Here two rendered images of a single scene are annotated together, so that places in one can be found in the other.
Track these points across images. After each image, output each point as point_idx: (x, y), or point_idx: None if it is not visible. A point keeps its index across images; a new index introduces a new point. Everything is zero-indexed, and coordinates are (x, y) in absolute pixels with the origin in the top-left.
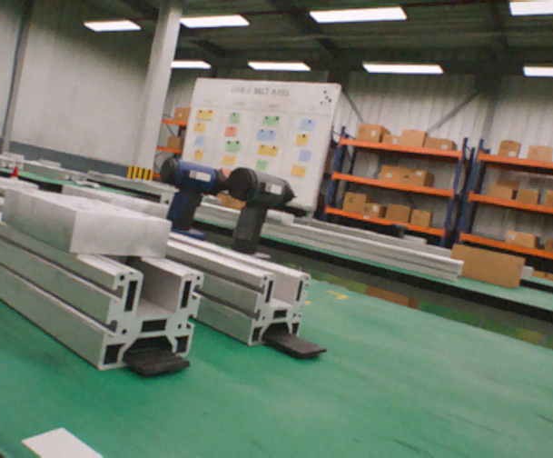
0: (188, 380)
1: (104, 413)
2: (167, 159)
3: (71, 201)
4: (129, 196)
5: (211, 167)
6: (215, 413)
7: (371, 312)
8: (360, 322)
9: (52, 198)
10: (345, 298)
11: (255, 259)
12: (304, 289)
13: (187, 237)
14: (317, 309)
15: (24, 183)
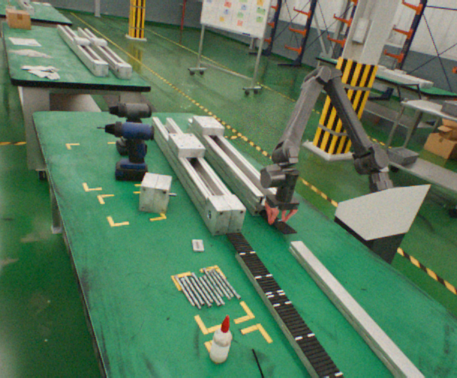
0: None
1: None
2: (153, 127)
3: (211, 122)
4: (178, 142)
5: (125, 121)
6: None
7: (83, 136)
8: (108, 133)
9: (215, 122)
10: (73, 143)
11: (159, 123)
12: (86, 150)
13: (166, 135)
14: (115, 139)
15: (216, 200)
